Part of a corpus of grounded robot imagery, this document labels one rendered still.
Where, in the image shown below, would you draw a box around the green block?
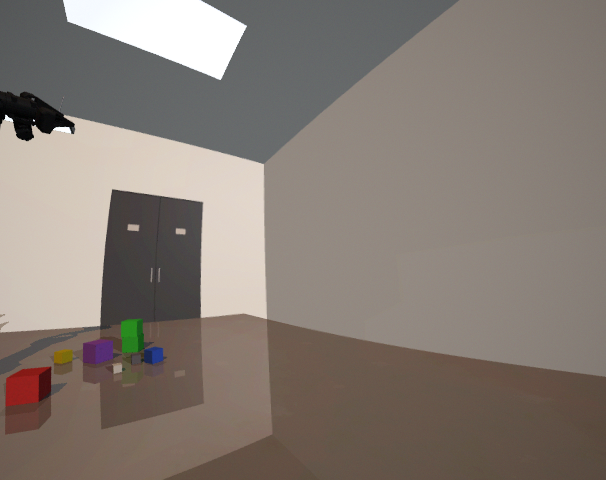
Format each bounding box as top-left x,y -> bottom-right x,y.
122,333 -> 144,353
121,319 -> 143,338

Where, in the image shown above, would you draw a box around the blue block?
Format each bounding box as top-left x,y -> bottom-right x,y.
144,346 -> 163,365

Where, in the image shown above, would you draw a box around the purple block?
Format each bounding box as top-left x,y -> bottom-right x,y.
83,339 -> 113,364

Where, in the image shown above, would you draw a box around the red block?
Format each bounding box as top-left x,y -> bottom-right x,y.
5,367 -> 52,406

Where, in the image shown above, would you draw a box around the small yellow block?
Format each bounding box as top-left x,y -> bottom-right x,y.
54,349 -> 73,364

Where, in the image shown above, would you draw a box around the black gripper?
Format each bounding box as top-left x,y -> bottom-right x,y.
4,91 -> 75,134

